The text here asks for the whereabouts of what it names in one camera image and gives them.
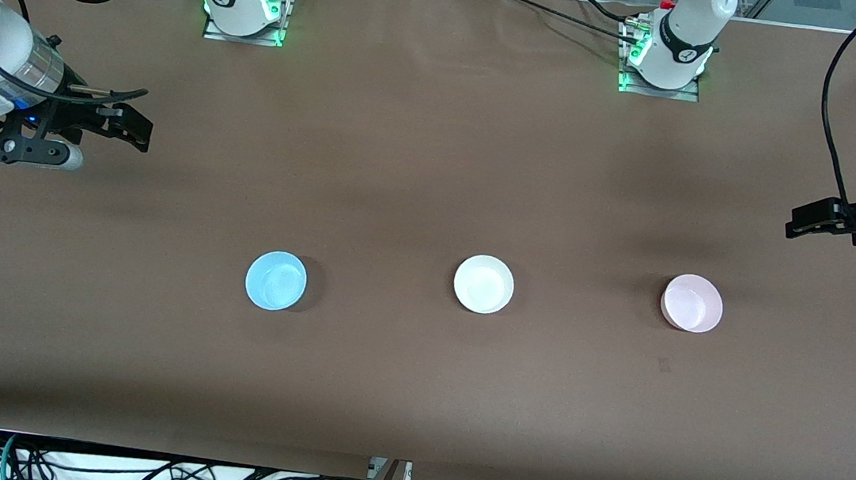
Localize brown table cover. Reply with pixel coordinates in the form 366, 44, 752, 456
0, 0, 856, 480

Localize long black table cable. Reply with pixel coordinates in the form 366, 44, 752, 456
487, 0, 646, 43

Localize white bowl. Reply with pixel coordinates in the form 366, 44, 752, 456
450, 251, 518, 318

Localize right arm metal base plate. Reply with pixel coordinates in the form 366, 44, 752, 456
202, 0, 297, 50

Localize teal cable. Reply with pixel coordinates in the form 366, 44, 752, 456
0, 430, 21, 480

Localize pink bowl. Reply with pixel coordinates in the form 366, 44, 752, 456
657, 271, 728, 336

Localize light blue bowl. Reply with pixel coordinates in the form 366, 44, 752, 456
242, 248, 310, 315

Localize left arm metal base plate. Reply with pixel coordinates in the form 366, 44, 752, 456
612, 15, 708, 104

